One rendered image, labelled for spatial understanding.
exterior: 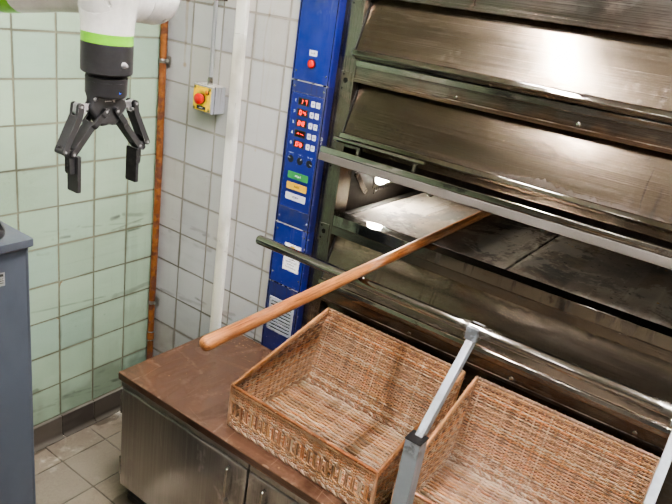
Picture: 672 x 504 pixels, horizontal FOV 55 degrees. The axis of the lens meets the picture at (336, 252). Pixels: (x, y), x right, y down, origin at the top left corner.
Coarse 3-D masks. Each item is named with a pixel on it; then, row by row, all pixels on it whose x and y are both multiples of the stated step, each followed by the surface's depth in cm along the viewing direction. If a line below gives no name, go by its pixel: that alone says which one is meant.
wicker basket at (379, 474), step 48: (336, 336) 227; (384, 336) 217; (240, 384) 201; (288, 384) 224; (336, 384) 226; (384, 384) 216; (432, 384) 207; (240, 432) 200; (288, 432) 188; (336, 432) 206; (384, 432) 210; (336, 480) 180; (384, 480) 175
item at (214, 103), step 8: (200, 88) 236; (208, 88) 234; (216, 88) 235; (224, 88) 238; (208, 96) 235; (216, 96) 236; (224, 96) 239; (200, 104) 238; (208, 104) 236; (216, 104) 237; (224, 104) 241; (208, 112) 237; (216, 112) 239
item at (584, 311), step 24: (336, 216) 222; (384, 240) 213; (408, 240) 209; (456, 264) 200; (480, 264) 198; (504, 288) 192; (528, 288) 188; (552, 288) 188; (576, 312) 181; (600, 312) 177; (624, 312) 179; (648, 336) 171
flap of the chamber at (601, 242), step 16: (336, 160) 199; (384, 176) 190; (400, 176) 188; (432, 192) 182; (448, 192) 180; (480, 208) 175; (496, 208) 173; (528, 224) 168; (544, 224) 166; (592, 240) 160; (608, 240) 158; (640, 256) 154; (656, 256) 152
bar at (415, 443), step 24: (264, 240) 193; (312, 264) 184; (384, 288) 172; (432, 312) 165; (480, 336) 158; (504, 336) 156; (456, 360) 158; (552, 360) 149; (600, 384) 143; (624, 384) 142; (432, 408) 153; (648, 408) 139; (408, 456) 150; (408, 480) 152
